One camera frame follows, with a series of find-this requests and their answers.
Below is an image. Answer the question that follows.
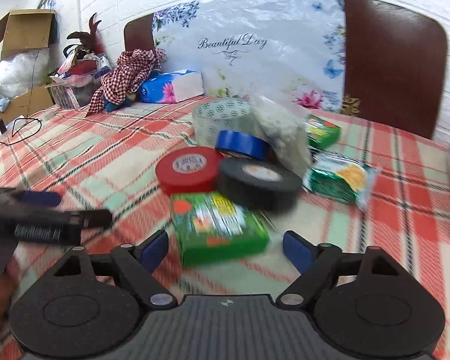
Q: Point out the green yellow sponge pack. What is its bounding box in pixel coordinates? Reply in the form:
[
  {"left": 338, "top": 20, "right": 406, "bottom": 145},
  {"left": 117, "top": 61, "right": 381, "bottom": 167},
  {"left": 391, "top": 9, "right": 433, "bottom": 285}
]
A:
[{"left": 302, "top": 151, "right": 381, "bottom": 211}]

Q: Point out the green box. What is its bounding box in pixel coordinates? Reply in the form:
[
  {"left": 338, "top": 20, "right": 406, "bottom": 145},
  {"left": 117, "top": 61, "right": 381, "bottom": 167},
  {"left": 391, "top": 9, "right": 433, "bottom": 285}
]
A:
[
  {"left": 170, "top": 192, "right": 270, "bottom": 267},
  {"left": 305, "top": 115, "right": 341, "bottom": 150}
]

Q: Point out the black electrical tape roll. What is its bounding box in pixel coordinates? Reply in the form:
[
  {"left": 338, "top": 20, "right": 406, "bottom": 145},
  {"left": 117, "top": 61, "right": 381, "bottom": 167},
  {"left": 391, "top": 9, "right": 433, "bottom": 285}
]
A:
[{"left": 217, "top": 158, "right": 302, "bottom": 212}]

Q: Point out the red electrical tape roll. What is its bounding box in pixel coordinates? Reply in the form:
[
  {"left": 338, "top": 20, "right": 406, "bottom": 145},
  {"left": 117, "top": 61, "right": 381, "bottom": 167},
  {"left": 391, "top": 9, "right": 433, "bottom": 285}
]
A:
[{"left": 155, "top": 146, "right": 224, "bottom": 196}]

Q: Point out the bag of white beads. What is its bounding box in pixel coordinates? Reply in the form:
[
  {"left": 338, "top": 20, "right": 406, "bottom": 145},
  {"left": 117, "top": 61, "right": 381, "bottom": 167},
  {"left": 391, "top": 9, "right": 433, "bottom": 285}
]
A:
[{"left": 249, "top": 94, "right": 312, "bottom": 176}]

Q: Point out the blue tape roll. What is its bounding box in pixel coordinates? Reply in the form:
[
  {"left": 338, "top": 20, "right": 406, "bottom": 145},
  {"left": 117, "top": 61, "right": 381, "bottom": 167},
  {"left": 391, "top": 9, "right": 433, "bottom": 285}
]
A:
[{"left": 214, "top": 130, "right": 272, "bottom": 160}]

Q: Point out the clear patterned packing tape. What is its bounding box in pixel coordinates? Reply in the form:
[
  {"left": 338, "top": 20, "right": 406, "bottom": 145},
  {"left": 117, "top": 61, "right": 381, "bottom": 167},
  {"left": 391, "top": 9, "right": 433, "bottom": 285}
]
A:
[{"left": 192, "top": 98, "right": 255, "bottom": 147}]

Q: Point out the person's left hand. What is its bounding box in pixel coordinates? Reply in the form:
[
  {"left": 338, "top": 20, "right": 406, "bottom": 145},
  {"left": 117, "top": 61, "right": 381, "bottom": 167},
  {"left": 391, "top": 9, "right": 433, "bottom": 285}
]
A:
[{"left": 0, "top": 257, "right": 20, "bottom": 327}]

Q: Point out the white plastic bag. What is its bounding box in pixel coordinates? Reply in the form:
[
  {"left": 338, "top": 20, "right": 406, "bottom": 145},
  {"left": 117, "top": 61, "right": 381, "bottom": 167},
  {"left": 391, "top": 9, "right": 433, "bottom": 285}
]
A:
[{"left": 0, "top": 49, "right": 49, "bottom": 99}]

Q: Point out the clear bin with clutter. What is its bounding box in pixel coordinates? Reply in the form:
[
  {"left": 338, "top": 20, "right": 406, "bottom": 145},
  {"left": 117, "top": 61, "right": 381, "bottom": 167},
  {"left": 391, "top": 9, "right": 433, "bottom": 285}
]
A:
[{"left": 45, "top": 54, "right": 111, "bottom": 110}]

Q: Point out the cardboard box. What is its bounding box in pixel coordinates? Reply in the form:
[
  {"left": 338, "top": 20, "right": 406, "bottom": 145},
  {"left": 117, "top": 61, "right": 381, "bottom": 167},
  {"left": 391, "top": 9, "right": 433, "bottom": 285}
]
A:
[{"left": 0, "top": 9, "right": 57, "bottom": 60}]

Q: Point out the red checkered cloth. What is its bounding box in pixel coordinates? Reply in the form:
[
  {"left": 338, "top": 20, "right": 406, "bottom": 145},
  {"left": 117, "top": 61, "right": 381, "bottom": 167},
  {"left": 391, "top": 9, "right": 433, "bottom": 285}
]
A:
[{"left": 86, "top": 48, "right": 167, "bottom": 116}]

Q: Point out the red feather decoration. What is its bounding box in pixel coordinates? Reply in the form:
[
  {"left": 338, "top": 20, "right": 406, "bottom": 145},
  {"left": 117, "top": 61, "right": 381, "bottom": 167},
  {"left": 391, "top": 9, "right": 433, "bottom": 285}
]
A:
[{"left": 66, "top": 13, "right": 105, "bottom": 55}]

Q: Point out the blue tissue pack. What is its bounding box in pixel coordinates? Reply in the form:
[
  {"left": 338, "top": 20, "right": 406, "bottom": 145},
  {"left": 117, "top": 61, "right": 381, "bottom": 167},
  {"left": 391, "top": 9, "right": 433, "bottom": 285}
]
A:
[{"left": 137, "top": 69, "right": 205, "bottom": 104}]

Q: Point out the floral plastic bag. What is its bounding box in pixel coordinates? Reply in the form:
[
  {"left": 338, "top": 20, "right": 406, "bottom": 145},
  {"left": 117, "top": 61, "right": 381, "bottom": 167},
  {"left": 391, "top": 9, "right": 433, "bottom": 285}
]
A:
[{"left": 152, "top": 0, "right": 345, "bottom": 112}]

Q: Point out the black cable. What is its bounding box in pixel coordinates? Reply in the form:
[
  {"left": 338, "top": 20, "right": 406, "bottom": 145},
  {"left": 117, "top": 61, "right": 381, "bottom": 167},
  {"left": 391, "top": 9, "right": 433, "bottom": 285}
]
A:
[{"left": 0, "top": 117, "right": 44, "bottom": 146}]

